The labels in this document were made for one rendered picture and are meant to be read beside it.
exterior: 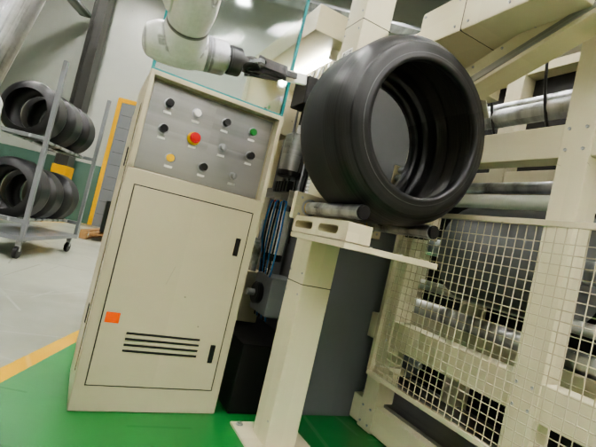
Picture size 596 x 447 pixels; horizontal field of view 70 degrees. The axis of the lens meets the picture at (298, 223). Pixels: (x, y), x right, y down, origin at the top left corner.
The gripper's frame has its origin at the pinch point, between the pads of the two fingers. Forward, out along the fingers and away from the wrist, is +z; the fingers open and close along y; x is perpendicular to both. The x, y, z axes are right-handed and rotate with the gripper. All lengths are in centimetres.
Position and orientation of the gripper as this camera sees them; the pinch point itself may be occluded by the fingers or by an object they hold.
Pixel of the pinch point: (294, 77)
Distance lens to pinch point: 129.2
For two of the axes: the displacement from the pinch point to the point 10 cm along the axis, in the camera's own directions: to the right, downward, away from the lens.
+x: -1.1, 9.9, 0.3
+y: -4.4, -0.7, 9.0
